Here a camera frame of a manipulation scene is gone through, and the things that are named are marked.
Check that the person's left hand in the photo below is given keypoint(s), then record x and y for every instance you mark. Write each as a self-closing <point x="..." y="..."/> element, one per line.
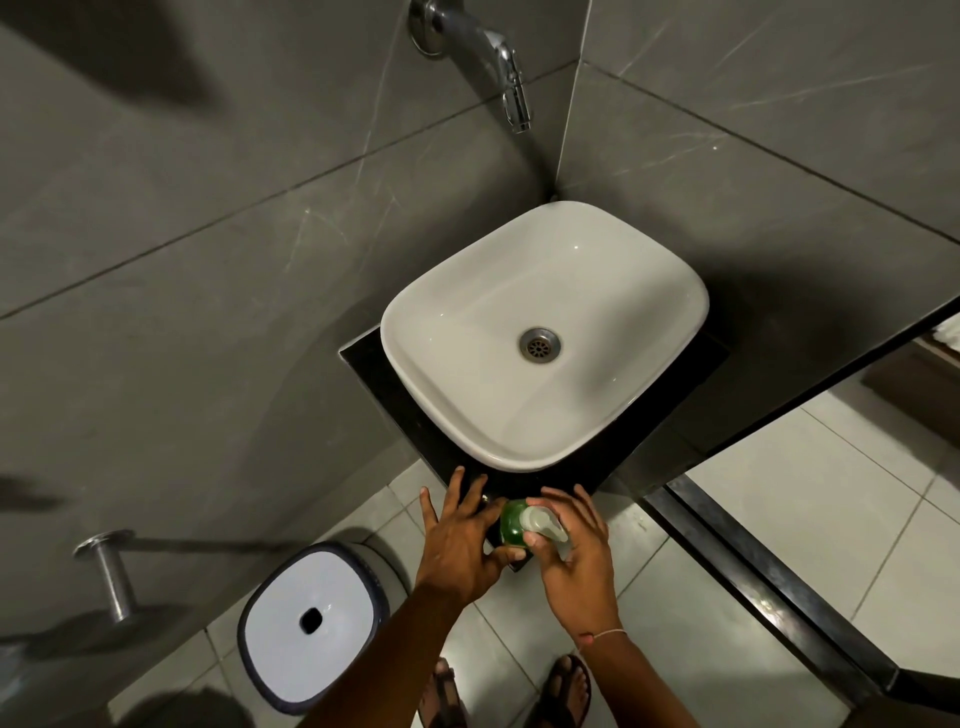
<point x="454" y="559"/>

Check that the person's right hand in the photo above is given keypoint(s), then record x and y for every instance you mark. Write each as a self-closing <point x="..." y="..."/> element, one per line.
<point x="585" y="581"/>

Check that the person's left thumb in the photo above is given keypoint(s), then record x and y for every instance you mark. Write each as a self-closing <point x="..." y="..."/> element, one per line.
<point x="506" y="556"/>

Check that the person's right thumb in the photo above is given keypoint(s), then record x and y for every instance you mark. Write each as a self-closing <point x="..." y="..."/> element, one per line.
<point x="540" y="546"/>

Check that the person's left little finger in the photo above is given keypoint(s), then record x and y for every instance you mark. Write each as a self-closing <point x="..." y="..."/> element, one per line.
<point x="428" y="511"/>

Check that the person's left middle finger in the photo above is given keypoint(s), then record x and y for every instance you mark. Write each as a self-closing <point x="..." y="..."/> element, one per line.
<point x="475" y="501"/>

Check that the person's right middle finger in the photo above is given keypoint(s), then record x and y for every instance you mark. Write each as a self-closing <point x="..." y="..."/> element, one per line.
<point x="568" y="501"/>

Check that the green soap pump bottle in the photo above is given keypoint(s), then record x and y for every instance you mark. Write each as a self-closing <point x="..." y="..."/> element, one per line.
<point x="516" y="519"/>

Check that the person's right forearm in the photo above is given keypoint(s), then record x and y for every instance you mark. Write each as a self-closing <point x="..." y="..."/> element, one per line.
<point x="637" y="686"/>

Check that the person's left forearm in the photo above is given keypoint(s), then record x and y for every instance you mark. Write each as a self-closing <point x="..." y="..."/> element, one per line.
<point x="397" y="667"/>

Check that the black stone counter slab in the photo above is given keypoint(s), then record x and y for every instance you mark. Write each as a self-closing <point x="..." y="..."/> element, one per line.
<point x="390" y="382"/>

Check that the chrome sink drain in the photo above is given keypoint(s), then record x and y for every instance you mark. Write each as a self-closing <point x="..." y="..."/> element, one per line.
<point x="539" y="346"/>

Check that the white plastic stool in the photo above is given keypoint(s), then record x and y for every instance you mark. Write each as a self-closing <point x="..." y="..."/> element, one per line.
<point x="311" y="622"/>

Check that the black door threshold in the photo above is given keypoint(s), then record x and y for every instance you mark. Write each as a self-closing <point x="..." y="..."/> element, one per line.
<point x="765" y="585"/>

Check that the white ceramic sink basin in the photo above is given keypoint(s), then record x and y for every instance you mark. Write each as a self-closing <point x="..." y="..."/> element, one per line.
<point x="600" y="285"/>

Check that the brown wooden furniture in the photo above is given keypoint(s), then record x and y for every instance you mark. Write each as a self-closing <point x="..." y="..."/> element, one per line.
<point x="919" y="382"/>

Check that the chrome wall bar holder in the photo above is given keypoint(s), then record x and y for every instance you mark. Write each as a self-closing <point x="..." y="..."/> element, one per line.
<point x="112" y="577"/>

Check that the chrome wall tap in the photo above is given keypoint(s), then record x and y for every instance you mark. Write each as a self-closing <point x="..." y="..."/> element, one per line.
<point x="487" y="41"/>

